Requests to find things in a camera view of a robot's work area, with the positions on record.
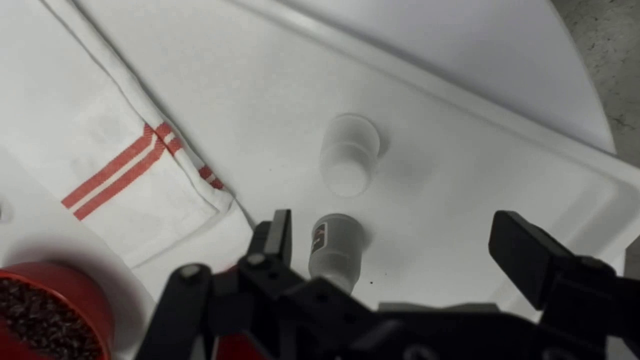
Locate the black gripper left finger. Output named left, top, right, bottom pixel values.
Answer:
left=136, top=209, right=375, bottom=360

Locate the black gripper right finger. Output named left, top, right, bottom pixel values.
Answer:
left=488, top=211, right=640, bottom=360

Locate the red bowl of coffee beans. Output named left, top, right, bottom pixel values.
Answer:
left=0, top=261, right=116, bottom=360

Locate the large white tray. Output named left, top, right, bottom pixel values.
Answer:
left=0, top=0, right=640, bottom=360

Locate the white towel with red stripes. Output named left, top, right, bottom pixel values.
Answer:
left=0, top=0, right=255, bottom=269

